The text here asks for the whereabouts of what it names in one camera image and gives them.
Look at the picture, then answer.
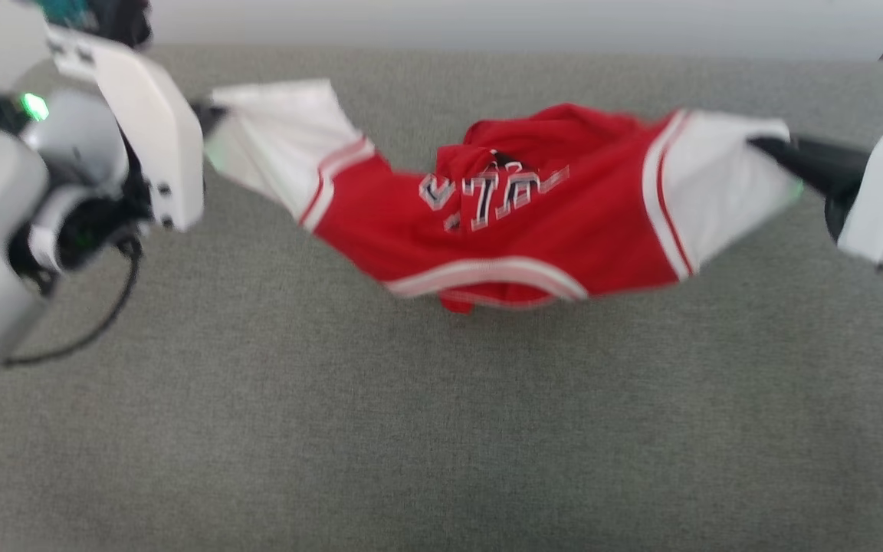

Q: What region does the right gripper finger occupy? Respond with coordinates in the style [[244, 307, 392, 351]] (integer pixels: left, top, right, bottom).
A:
[[766, 153, 865, 199], [747, 134, 869, 166]]

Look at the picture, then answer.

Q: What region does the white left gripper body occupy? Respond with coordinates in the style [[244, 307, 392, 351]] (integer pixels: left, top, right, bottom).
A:
[[46, 23, 206, 232]]

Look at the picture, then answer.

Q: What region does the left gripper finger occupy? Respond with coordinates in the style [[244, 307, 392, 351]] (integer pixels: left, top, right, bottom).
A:
[[192, 101, 228, 140]]

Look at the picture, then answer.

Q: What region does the red and white basketball jersey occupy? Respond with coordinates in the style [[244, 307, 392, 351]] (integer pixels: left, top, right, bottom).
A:
[[204, 78, 804, 314]]

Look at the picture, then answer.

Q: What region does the teal cable connector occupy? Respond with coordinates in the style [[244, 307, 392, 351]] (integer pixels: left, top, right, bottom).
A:
[[34, 0, 96, 25]]

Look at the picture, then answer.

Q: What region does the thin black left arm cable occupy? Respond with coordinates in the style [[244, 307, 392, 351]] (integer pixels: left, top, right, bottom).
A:
[[3, 236, 143, 367]]

